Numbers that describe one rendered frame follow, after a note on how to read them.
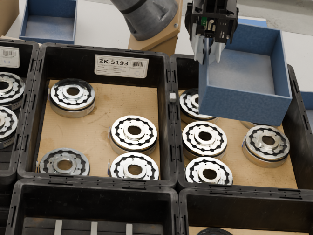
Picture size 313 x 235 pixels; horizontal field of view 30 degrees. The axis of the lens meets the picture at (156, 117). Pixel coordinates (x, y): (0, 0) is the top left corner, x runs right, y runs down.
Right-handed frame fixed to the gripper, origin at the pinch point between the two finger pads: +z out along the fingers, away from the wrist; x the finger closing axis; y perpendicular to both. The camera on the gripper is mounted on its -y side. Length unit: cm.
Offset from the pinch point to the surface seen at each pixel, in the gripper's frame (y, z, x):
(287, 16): -192, 117, 52
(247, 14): -187, 115, 30
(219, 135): -6.5, 27.2, 6.1
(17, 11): -58, 37, -55
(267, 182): 2.4, 30.8, 17.2
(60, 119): -6.5, 27.4, -30.0
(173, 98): -7.3, 18.0, -5.2
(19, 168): 17.1, 17.3, -31.8
